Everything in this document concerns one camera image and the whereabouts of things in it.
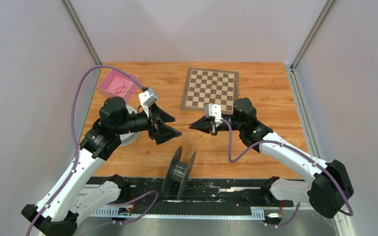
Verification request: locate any pink plastic box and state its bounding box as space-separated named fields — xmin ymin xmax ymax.
xmin=97 ymin=70 xmax=139 ymax=104

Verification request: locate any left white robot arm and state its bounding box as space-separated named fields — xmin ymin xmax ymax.
xmin=22 ymin=97 xmax=181 ymax=236

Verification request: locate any white cable spool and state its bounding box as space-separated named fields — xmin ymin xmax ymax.
xmin=120 ymin=105 xmax=141 ymax=147

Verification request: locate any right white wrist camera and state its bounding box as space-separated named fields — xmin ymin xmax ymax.
xmin=205 ymin=103 xmax=222 ymax=127

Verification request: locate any wooden chessboard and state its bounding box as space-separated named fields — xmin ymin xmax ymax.
xmin=181 ymin=67 xmax=239 ymax=115

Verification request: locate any yellow cable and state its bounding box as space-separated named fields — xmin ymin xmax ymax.
xmin=179 ymin=124 xmax=214 ymax=155

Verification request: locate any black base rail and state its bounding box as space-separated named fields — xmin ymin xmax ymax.
xmin=109 ymin=177 xmax=295 ymax=219

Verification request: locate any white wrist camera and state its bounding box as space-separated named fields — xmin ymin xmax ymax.
xmin=205 ymin=103 xmax=222 ymax=127
xmin=138 ymin=87 xmax=158 ymax=118

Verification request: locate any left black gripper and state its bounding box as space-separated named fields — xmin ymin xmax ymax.
xmin=115 ymin=102 xmax=182 ymax=144

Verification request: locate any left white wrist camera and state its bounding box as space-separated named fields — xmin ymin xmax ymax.
xmin=138 ymin=87 xmax=158 ymax=118

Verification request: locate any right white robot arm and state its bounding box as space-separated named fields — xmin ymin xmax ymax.
xmin=189 ymin=98 xmax=354 ymax=218

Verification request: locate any black cable spool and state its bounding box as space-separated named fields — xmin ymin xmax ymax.
xmin=162 ymin=146 xmax=196 ymax=199

